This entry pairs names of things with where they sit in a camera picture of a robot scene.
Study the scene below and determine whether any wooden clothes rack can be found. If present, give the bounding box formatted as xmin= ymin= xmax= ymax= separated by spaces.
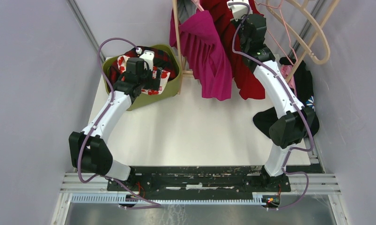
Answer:
xmin=171 ymin=0 xmax=342 ymax=95

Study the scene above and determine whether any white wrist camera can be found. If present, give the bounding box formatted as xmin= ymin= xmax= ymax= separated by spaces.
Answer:
xmin=135 ymin=47 xmax=155 ymax=70
xmin=227 ymin=0 xmax=253 ymax=21

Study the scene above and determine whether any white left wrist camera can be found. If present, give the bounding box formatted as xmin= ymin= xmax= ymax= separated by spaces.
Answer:
xmin=135 ymin=47 xmax=155 ymax=70

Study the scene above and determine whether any olive green plastic basket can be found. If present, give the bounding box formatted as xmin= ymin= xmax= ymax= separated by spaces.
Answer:
xmin=102 ymin=44 xmax=182 ymax=111

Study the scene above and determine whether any aluminium corner rail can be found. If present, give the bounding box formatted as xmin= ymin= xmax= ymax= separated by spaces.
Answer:
xmin=66 ymin=0 xmax=100 ymax=52

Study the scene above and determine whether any grey garment on rack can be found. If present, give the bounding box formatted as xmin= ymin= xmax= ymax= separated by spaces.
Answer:
xmin=177 ymin=0 xmax=197 ymax=23

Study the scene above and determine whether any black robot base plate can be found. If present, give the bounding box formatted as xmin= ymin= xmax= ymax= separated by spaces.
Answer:
xmin=122 ymin=165 xmax=292 ymax=201

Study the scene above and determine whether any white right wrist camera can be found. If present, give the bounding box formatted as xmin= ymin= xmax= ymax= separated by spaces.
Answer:
xmin=227 ymin=0 xmax=253 ymax=21

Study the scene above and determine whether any red dress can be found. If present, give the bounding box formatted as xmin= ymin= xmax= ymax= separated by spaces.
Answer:
xmin=200 ymin=0 xmax=265 ymax=100

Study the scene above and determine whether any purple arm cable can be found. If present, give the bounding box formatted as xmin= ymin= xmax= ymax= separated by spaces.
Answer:
xmin=231 ymin=1 xmax=316 ymax=211
xmin=77 ymin=37 xmax=162 ymax=209

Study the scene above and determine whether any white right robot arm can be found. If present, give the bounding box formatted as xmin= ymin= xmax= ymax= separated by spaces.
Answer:
xmin=236 ymin=14 xmax=315 ymax=191

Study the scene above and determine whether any pink hanger of magenta skirt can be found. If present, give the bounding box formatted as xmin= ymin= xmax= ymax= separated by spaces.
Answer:
xmin=191 ymin=0 xmax=204 ymax=11

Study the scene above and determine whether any beige plastic hanger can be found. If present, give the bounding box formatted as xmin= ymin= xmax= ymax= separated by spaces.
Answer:
xmin=265 ymin=0 xmax=331 ymax=66

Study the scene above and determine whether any black shirt with flower print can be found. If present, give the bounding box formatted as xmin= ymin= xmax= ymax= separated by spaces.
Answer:
xmin=253 ymin=57 xmax=320 ymax=139

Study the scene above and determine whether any pink cloth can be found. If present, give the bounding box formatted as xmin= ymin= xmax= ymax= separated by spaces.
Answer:
xmin=280 ymin=64 xmax=298 ymax=97

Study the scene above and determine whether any red navy plaid skirt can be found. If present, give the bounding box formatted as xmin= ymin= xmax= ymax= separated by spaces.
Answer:
xmin=105 ymin=46 xmax=177 ymax=85

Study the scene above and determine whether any magenta pleated skirt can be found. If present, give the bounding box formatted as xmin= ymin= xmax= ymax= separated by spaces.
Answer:
xmin=178 ymin=11 xmax=232 ymax=101

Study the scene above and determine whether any white red floral garment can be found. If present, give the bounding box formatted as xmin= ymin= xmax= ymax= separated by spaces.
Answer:
xmin=113 ymin=55 xmax=170 ymax=98

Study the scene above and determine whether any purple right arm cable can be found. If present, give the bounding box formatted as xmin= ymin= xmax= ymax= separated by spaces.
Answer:
xmin=231 ymin=1 xmax=316 ymax=211

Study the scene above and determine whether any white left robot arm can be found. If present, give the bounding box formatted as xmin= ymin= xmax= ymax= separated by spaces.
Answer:
xmin=68 ymin=54 xmax=162 ymax=191

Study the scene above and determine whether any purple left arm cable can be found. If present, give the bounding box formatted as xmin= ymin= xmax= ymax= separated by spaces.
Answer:
xmin=77 ymin=37 xmax=162 ymax=209

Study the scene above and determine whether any pink wire hanger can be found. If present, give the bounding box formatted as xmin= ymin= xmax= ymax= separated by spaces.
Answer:
xmin=254 ymin=0 xmax=296 ymax=59

